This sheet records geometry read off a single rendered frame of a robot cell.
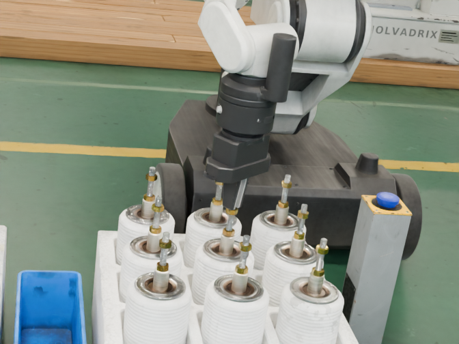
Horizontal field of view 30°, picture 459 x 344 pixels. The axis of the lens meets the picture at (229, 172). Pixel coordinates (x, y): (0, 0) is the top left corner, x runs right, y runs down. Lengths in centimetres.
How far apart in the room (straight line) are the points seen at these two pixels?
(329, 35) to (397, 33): 182
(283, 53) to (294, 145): 93
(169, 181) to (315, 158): 44
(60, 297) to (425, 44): 233
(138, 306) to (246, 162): 27
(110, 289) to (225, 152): 30
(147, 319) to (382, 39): 242
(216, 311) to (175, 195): 54
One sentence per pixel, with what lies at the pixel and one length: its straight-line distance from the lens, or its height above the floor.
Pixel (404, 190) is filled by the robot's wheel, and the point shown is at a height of 19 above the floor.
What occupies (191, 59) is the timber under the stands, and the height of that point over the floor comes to 4.
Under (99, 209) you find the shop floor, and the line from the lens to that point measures 206.
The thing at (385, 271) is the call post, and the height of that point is 20.
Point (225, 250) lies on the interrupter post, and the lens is 138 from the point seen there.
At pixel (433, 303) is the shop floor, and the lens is 190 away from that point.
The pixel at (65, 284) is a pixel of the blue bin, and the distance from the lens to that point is 157.
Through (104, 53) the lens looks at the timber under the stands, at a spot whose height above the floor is 4.
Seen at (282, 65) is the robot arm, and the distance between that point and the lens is 123.
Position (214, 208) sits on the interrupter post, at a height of 28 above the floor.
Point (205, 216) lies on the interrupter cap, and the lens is 150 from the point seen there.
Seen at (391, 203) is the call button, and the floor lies 32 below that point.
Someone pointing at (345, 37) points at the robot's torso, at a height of 53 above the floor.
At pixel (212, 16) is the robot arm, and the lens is 125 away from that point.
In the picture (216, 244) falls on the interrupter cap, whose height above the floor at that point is 25.
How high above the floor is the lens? 90
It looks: 22 degrees down
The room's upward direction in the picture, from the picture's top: 8 degrees clockwise
